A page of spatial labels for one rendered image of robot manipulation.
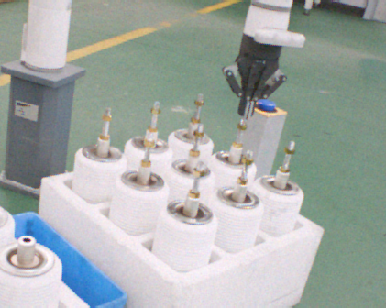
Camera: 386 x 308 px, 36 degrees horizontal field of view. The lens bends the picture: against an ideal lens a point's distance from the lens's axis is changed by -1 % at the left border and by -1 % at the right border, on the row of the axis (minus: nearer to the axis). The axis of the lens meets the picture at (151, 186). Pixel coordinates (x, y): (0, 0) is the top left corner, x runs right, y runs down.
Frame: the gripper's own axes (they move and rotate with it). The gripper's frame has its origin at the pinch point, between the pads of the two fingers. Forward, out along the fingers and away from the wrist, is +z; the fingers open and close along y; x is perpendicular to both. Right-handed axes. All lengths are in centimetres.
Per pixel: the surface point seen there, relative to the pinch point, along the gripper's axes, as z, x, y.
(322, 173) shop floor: 36, -49, -56
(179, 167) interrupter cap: 10.5, 4.5, 12.9
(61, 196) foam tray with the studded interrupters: 18.1, 2.7, 33.7
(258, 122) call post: 6.7, -11.7, -9.4
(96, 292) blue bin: 28.0, 18.6, 28.8
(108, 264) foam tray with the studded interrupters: 23.6, 16.5, 26.9
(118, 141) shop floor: 36, -66, 6
